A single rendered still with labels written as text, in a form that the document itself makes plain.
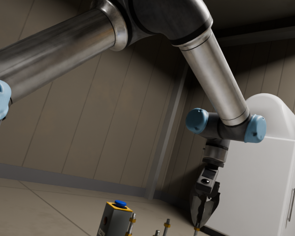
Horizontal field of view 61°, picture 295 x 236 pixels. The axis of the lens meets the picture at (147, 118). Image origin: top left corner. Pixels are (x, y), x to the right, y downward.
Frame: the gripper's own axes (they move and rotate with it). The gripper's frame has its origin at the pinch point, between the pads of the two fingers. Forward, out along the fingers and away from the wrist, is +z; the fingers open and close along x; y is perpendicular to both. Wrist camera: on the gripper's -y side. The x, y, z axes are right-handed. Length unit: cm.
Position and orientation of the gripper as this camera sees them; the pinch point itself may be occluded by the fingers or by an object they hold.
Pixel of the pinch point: (198, 223)
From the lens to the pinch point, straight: 86.4
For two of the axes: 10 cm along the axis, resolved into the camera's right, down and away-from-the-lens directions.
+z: -2.7, 9.5, -1.6
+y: 2.9, 2.4, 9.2
